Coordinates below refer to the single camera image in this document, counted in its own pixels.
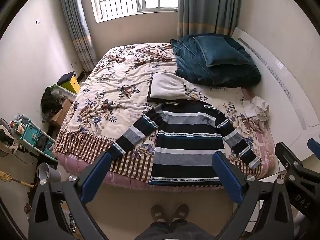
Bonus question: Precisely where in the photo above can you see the striped knit sweater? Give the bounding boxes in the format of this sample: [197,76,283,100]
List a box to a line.
[107,101,262,187]

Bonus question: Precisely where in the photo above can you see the teal pillow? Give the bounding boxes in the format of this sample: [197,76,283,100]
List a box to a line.
[192,35,250,68]

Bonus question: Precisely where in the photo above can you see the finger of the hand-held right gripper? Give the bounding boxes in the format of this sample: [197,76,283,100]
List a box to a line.
[307,138,320,157]
[274,142,304,173]

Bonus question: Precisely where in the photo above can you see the teal shelf cart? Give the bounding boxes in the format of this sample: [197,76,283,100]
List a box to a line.
[10,116,58,161]

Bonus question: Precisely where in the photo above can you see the white headboard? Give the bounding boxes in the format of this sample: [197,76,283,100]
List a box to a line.
[231,27,320,162]

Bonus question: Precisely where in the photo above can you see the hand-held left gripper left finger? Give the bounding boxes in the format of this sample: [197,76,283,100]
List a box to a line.
[28,151,112,240]

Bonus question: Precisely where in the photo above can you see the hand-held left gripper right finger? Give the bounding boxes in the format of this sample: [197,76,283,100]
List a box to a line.
[212,151,294,240]

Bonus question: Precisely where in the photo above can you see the teal folded quilt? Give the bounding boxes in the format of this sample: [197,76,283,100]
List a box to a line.
[170,33,262,88]

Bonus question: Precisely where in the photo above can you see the black clothes pile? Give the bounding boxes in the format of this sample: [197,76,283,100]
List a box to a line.
[40,86,64,116]

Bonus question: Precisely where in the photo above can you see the grey-blue curtain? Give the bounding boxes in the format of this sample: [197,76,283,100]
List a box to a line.
[58,0,98,72]
[177,0,242,39]

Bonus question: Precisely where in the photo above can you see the cardboard box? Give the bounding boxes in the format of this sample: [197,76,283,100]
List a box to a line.
[49,99,74,127]

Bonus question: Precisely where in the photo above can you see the broom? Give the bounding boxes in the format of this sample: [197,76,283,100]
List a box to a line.
[0,170,35,189]

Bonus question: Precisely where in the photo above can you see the floral blanket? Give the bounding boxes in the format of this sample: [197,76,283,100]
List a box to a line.
[53,42,271,183]

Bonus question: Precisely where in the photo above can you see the dark cap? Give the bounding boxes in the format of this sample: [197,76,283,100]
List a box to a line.
[57,71,76,86]

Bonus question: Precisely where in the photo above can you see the person's grey trousers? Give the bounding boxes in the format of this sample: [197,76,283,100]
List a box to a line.
[134,219,216,240]

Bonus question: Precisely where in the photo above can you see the crumpled white cloth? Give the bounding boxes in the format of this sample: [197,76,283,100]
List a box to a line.
[244,96,271,122]

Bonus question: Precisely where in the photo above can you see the grey plastic cup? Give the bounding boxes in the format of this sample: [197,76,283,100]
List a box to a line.
[36,162,62,184]

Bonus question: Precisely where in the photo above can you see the yellow box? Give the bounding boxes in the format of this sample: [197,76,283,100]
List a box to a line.
[64,75,81,95]

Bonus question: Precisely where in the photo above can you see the bed with pink checked sheet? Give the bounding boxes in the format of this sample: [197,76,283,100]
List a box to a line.
[53,42,276,191]

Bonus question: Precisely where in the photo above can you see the folded cream cloth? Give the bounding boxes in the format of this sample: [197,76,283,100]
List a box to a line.
[147,72,192,103]

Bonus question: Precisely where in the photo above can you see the brown slipper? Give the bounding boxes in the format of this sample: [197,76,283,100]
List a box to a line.
[150,204,166,222]
[172,203,190,222]

